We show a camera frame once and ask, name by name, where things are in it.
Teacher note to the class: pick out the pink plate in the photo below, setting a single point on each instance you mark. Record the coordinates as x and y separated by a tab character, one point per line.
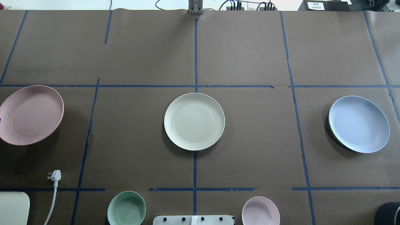
30	115

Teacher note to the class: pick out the blue plate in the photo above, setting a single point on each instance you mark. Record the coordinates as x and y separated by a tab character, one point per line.
359	124

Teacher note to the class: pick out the black box with label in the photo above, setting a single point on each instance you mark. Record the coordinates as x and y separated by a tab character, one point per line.
324	5

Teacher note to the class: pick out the pink bowl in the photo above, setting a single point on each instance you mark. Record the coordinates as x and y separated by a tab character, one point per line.
260	211

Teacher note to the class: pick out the cream plate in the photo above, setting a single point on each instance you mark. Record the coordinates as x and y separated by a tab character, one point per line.
194	121

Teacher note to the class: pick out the white camera post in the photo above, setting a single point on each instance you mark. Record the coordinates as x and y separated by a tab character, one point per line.
194	220

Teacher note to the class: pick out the aluminium frame post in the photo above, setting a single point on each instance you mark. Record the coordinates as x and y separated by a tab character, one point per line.
195	7

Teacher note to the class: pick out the cream toaster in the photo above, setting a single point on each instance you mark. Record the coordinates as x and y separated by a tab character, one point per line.
14	208

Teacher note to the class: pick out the green bowl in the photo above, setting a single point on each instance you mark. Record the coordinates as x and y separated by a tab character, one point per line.
126	208

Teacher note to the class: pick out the dark blue pot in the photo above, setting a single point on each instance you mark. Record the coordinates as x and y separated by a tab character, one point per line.
388	214

